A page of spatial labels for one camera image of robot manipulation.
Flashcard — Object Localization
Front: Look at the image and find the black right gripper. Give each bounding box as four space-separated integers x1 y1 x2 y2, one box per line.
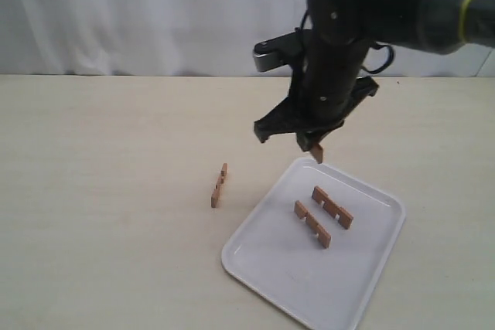
254 32 378 152

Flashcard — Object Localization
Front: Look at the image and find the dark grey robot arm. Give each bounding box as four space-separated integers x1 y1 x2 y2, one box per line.
253 0 494 152

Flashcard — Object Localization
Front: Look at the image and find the white curtain backdrop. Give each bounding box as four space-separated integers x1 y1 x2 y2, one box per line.
0 0 495 78

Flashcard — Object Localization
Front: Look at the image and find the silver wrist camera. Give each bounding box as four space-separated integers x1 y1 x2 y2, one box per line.
252 29 311 73

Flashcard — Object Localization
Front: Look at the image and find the white plastic tray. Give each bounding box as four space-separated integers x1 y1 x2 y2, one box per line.
221 158 405 329

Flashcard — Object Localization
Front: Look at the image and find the wooden notched piece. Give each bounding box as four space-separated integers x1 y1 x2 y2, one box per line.
294 200 332 249
312 185 353 230
309 143 324 164
210 162 228 208

